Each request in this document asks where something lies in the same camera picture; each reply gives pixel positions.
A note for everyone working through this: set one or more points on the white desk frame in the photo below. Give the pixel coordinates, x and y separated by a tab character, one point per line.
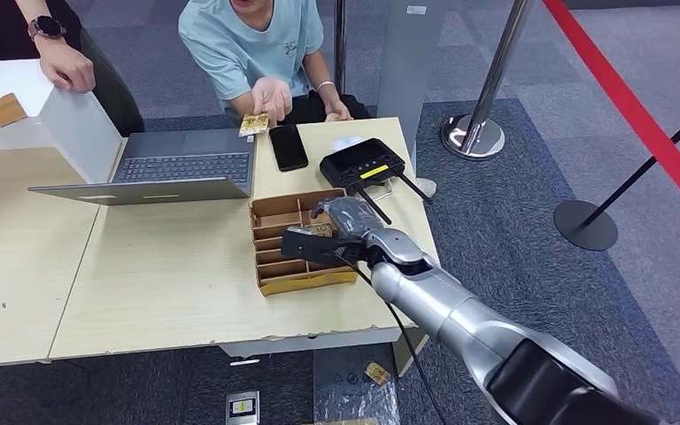
310	342

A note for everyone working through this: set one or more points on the red barrier belt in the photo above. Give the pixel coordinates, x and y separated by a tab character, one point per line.
621	94

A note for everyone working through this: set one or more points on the person's left forearm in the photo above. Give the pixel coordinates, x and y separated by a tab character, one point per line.
319	73

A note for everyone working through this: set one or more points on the person's hand with wristwatch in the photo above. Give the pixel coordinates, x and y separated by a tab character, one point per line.
67	67

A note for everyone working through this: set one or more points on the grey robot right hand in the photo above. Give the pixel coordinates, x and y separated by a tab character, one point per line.
354	217

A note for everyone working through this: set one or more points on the person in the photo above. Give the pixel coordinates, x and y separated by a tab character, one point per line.
246	47
111	88

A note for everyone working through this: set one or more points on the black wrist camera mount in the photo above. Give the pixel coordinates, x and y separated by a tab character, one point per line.
310	246

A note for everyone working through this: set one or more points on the thin chrome pole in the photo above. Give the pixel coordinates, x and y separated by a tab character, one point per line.
340	41

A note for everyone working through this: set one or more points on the black stanchion post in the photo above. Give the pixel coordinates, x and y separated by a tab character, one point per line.
583	226

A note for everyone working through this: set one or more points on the black wristwatch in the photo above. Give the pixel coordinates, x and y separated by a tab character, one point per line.
47	28

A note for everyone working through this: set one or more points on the silver floor socket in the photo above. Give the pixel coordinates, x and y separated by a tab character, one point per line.
243	408

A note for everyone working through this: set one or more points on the black remote controller with antennas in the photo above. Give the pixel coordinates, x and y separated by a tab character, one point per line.
357	161

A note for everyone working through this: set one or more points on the small silver bracket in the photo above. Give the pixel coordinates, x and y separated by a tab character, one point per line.
245	362

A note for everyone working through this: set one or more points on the person's right forearm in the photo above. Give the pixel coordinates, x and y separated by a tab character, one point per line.
241	102

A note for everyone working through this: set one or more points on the person's right hand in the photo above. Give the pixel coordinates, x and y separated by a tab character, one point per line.
272	100

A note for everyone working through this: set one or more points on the person's left hand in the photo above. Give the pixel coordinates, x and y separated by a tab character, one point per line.
339	110

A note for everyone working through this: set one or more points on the chrome stanchion post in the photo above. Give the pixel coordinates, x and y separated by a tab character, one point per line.
475	136

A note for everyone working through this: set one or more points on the wooden card organizer box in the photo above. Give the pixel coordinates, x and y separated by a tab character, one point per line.
281	270

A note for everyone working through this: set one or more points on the person's forearm with wristwatch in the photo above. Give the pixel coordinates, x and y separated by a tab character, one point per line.
32	9

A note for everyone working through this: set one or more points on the black smartphone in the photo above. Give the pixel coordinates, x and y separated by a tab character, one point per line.
288	148

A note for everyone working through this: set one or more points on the white box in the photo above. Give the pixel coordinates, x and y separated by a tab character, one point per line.
76	132

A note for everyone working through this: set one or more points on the hotel card on floor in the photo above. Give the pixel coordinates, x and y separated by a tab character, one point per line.
378	374

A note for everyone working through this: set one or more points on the small wooden square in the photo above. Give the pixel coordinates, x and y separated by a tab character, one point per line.
7	109

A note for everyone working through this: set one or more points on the clear plastic sheet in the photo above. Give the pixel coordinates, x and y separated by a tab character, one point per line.
352	405

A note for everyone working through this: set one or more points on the grey laptop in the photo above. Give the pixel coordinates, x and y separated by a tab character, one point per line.
187	164

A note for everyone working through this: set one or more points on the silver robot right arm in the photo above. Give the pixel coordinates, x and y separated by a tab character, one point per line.
445	311

